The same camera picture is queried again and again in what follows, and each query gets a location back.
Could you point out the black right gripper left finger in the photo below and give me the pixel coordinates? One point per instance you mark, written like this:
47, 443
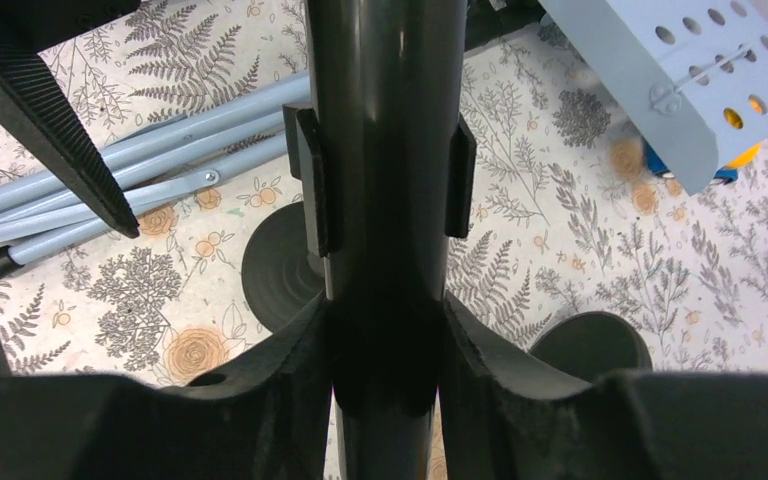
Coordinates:
262, 415

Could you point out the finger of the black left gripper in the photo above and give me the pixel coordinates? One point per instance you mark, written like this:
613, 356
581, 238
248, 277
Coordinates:
34, 109

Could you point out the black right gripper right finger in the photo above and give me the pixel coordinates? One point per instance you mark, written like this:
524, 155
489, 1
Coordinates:
507, 415

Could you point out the black microphone stand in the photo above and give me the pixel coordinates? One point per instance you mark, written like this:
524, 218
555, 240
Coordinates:
281, 272
591, 344

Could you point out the black microphone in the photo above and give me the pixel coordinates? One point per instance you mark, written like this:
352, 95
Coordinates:
386, 79

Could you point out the light blue music stand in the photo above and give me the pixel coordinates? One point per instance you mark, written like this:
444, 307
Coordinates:
701, 106

